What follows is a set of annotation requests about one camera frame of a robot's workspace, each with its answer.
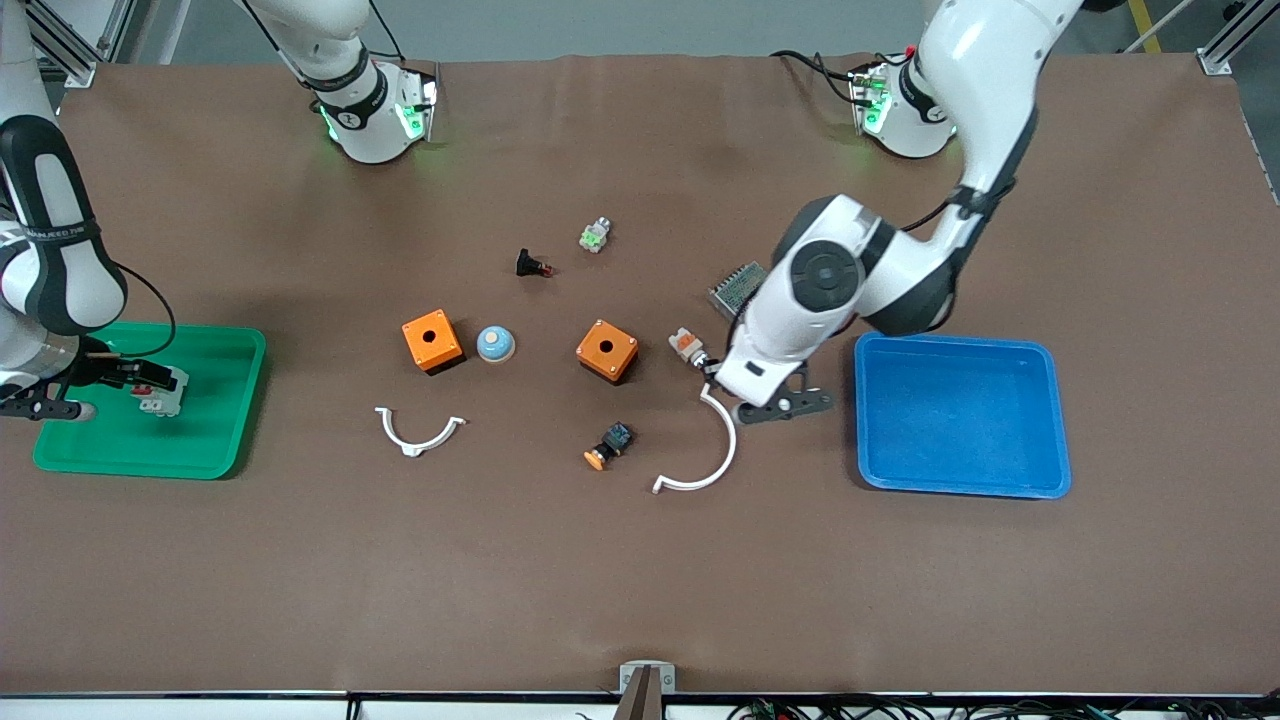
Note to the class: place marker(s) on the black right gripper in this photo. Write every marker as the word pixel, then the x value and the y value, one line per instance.
pixel 103 371

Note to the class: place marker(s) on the white circuit breaker red switch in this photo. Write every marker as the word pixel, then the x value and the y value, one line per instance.
pixel 168 402

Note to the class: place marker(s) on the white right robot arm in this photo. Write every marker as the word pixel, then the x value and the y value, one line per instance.
pixel 60 250

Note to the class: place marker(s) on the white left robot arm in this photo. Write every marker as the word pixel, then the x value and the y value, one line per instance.
pixel 990 90

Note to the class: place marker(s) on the red pushbutton white orange body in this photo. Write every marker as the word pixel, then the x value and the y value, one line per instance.
pixel 684 344

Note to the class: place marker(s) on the large white half-round clamp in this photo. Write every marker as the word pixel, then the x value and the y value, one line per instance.
pixel 732 445

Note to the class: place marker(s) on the green plastic tray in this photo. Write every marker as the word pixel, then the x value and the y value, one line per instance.
pixel 130 450

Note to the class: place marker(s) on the orange button box black base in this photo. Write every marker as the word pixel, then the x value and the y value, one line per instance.
pixel 430 338
pixel 605 348

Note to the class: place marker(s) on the orange mushroom pushbutton blue body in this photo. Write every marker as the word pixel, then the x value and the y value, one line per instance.
pixel 618 437

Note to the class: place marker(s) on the small black red indicator lamp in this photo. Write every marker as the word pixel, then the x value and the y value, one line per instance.
pixel 528 263

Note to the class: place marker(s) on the brown table mat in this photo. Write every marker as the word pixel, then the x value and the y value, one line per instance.
pixel 640 580

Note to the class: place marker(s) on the light blue dome button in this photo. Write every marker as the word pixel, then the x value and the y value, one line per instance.
pixel 495 344

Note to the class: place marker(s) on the blue plastic tray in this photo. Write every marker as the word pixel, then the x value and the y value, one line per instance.
pixel 960 420

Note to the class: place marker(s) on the small white half-round clamp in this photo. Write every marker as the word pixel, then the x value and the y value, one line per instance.
pixel 408 447

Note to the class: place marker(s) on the small white green switch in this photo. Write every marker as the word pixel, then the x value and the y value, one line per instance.
pixel 595 236

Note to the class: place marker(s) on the grey metal bracket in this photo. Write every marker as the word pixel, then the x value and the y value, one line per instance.
pixel 632 674

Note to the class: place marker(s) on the aluminium frame profile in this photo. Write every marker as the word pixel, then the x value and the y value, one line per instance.
pixel 72 62
pixel 1215 60

